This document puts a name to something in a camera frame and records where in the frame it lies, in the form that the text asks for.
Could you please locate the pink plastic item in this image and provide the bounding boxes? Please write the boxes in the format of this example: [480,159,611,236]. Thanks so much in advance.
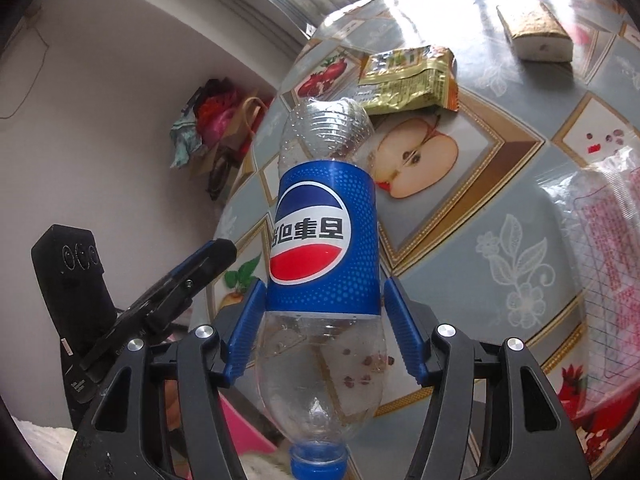
[220,392,281,461]

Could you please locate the clear bottle with blue label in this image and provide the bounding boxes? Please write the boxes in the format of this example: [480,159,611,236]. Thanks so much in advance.
[252,97,389,480]

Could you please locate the white brown paper pack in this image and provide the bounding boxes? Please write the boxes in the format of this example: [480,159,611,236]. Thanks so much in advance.
[496,1,574,63]

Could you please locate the green gold snack packet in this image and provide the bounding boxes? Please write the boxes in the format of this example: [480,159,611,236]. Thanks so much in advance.
[357,46,460,115]

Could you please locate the white quilted cloth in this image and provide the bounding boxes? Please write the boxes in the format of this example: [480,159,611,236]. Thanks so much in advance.
[15,417,76,480]

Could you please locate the fruit print tablecloth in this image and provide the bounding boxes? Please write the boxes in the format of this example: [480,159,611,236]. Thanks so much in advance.
[207,0,640,461]

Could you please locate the pile of bags and clothes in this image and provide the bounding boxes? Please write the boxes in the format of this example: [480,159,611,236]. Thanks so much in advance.
[169,77,273,202]

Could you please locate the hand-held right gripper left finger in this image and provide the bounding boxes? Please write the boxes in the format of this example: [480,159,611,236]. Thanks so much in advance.
[62,279,267,480]

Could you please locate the clear bag with pink print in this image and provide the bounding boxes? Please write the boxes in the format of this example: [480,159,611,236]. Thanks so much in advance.
[547,147,640,386]

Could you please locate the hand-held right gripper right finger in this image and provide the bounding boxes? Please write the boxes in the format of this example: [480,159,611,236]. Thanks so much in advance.
[383,277,587,480]

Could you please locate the thin wall power cable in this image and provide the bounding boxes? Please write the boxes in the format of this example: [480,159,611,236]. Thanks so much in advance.
[0,15,51,121]

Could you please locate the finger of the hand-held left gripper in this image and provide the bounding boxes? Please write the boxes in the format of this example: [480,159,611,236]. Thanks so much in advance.
[79,239,239,372]

